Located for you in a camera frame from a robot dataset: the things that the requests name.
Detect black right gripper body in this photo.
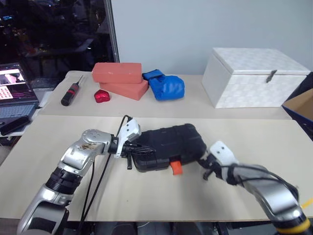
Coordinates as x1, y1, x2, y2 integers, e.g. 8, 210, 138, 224
199, 151, 229, 183

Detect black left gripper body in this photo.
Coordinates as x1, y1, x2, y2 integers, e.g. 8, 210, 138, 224
122, 143, 138, 171

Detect black plastic case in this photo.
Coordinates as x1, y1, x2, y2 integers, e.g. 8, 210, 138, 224
134, 123, 207, 176

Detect red brick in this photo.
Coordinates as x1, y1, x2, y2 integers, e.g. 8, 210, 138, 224
99, 79, 150, 101
91, 62, 143, 85

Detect red heart-shaped box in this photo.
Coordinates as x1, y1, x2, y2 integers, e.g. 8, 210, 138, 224
93, 89, 112, 104

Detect blue boxing glove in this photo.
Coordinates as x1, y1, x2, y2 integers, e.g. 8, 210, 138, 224
142, 69, 186, 101

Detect black-red precision screwdriver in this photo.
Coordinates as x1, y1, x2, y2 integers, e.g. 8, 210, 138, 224
60, 75, 85, 107

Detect white woven storage box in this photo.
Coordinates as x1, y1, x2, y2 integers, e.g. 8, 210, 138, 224
201, 47, 311, 109

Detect blue cardboard box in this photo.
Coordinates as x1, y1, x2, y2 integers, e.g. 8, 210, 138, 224
281, 88, 313, 141

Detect metal box clasp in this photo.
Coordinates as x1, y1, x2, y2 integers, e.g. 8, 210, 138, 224
266, 70, 278, 84

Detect black flat handheld device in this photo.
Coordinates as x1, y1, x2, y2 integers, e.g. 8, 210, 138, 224
0, 115, 32, 136

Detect open laptop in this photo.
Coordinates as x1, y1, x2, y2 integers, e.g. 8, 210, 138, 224
0, 63, 40, 121

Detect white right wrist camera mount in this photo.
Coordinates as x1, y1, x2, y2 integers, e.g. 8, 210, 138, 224
210, 140, 239, 170

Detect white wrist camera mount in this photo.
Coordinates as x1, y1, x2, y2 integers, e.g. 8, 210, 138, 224
114, 118, 142, 159
210, 140, 239, 170

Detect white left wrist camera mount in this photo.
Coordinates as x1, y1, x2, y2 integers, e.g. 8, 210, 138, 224
114, 118, 142, 159

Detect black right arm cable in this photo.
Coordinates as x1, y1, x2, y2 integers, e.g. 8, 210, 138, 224
227, 163, 299, 196

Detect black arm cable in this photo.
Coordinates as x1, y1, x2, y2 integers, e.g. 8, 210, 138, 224
77, 115, 134, 229
227, 163, 299, 196

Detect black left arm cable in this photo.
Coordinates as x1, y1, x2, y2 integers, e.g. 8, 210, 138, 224
77, 115, 134, 229

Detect grey window frame post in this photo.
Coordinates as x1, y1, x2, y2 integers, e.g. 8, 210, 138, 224
103, 0, 121, 63

